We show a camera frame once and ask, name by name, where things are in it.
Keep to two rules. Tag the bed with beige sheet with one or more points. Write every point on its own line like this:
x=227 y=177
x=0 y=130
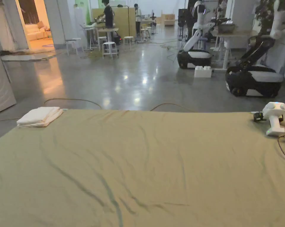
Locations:
x=142 y=170

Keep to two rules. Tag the white block-shaped box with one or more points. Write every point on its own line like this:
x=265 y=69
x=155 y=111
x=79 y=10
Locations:
x=203 y=72

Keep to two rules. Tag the white and black wheeled robot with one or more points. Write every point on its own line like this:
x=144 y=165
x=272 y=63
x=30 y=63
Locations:
x=256 y=71
x=196 y=40

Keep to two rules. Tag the black floor lamp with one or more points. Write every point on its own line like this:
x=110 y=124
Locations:
x=127 y=19

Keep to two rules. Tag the wooden shelf cart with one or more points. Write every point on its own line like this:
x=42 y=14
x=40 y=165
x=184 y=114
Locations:
x=168 y=19

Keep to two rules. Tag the folded white cloth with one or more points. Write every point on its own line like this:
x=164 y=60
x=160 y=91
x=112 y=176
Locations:
x=40 y=116

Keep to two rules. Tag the white desk with grey bin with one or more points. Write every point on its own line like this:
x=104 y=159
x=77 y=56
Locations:
x=224 y=40

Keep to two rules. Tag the spare white hand-held gripper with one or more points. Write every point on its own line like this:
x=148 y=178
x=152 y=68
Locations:
x=274 y=119

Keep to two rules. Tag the white sofa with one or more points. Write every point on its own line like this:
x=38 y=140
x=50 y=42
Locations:
x=35 y=32

